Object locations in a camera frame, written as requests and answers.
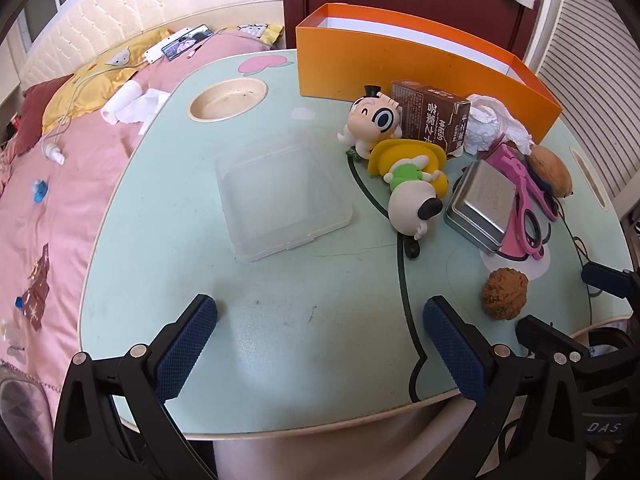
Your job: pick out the silver metal tin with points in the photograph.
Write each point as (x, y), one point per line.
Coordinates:
(480, 206)

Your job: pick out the white toilet paper roll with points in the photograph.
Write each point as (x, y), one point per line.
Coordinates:
(132, 104)

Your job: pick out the brown plush toy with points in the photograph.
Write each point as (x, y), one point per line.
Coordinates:
(549, 171)

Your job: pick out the big-eyed boy figurine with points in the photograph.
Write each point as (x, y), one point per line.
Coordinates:
(372, 118)

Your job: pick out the brown drink carton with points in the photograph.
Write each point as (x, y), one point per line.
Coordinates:
(432, 115)

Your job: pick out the clear plastic container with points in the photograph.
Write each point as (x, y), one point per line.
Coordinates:
(278, 194)

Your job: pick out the pink bed quilt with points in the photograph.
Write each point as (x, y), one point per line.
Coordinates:
(53, 199)

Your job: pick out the yellow cartoon pillow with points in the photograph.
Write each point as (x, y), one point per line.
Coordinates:
(92, 85)
(267, 33)

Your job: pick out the white paper ball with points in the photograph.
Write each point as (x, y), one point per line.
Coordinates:
(490, 121)

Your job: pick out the pink scissors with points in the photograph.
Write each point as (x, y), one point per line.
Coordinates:
(527, 229)

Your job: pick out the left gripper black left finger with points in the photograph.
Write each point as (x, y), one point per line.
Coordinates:
(112, 420)

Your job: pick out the yellow hat dog figurine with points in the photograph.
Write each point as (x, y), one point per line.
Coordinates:
(414, 172)

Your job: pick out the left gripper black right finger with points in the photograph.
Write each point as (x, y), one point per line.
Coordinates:
(490, 375)

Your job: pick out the smartphone with lit screen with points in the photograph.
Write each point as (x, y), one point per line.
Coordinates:
(186, 41)

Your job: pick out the white power strip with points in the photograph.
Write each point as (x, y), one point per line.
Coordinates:
(154, 53)

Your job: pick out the cream tufted headboard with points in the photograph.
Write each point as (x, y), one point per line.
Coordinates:
(83, 29)

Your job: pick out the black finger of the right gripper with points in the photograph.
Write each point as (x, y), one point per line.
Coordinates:
(622, 284)

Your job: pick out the dark red pillow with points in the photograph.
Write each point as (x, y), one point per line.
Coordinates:
(35, 101)

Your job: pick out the white louvered closet door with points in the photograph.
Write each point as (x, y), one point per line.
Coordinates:
(592, 68)

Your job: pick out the orange cardboard box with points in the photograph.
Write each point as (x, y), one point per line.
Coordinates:
(341, 48)

